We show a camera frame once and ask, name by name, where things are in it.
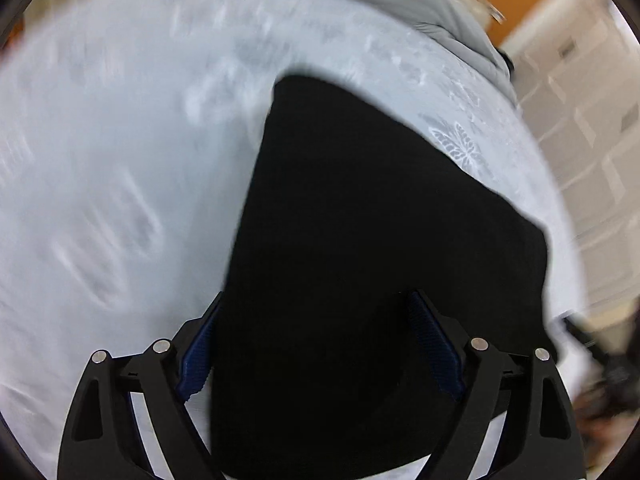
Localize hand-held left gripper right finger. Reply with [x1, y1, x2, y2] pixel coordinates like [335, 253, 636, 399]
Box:
[400, 289, 587, 480]

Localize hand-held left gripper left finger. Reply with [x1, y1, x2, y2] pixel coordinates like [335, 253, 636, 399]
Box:
[56, 291, 223, 480]

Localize black pants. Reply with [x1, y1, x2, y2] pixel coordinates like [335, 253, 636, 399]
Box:
[207, 74, 562, 480]

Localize butterfly print bed sheet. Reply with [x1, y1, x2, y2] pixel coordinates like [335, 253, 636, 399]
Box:
[0, 0, 590, 480]

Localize white wardrobe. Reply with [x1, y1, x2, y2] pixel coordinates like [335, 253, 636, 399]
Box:
[500, 0, 640, 333]

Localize grey duvet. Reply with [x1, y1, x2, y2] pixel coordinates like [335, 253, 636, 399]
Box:
[310, 0, 519, 107]

